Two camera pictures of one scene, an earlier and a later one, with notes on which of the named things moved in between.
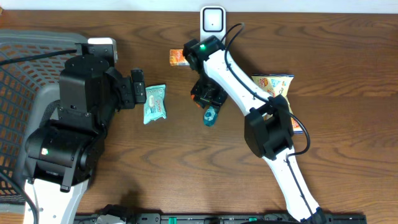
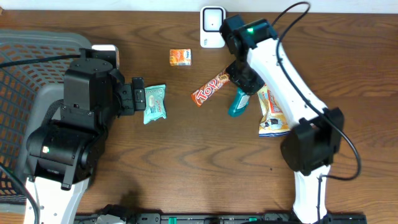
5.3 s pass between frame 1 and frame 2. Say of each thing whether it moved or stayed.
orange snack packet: stayed
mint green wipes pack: stayed
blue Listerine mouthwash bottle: moved
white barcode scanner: stayed
